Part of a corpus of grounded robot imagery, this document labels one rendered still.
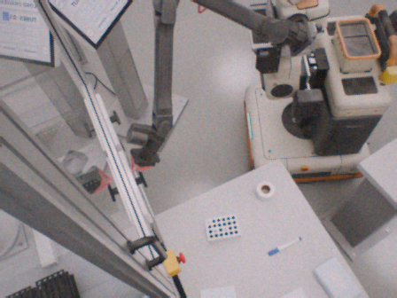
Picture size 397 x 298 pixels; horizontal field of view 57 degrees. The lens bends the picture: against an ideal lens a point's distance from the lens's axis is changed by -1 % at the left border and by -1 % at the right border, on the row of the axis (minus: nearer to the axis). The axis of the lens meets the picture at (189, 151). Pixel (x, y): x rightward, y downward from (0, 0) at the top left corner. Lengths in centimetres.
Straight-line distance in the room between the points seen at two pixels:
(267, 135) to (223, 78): 76
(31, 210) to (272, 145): 189
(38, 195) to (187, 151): 216
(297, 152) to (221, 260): 95
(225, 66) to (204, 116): 48
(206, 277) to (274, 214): 36
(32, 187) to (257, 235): 121
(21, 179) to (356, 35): 169
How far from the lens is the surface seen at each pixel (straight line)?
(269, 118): 226
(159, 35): 117
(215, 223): 144
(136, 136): 124
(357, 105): 177
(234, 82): 277
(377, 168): 167
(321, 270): 143
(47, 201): 36
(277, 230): 148
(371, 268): 235
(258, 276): 144
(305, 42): 138
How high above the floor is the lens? 217
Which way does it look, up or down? 62 degrees down
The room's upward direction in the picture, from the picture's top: 12 degrees counter-clockwise
